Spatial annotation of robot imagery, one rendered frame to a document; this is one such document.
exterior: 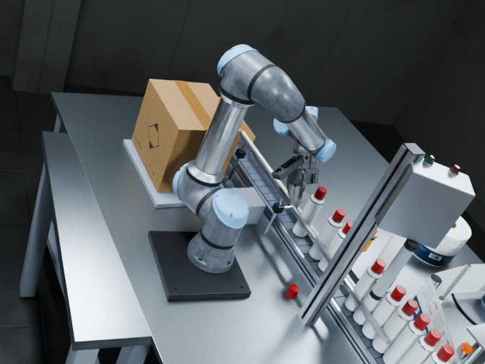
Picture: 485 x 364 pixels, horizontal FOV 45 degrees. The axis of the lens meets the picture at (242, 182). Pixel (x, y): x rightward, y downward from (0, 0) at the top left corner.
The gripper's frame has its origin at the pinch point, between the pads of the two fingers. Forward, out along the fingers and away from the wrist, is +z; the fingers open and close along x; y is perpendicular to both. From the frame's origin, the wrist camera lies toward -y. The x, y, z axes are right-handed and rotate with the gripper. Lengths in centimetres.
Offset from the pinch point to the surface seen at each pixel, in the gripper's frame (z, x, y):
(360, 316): 25.5, -39.8, -2.1
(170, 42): -64, 213, 53
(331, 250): 9.3, -23.9, -1.9
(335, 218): -1.3, -23.4, -1.0
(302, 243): 11.1, -8.2, -1.1
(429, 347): 25, -65, -1
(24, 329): 65, 75, -74
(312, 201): -4.4, -12.5, -2.3
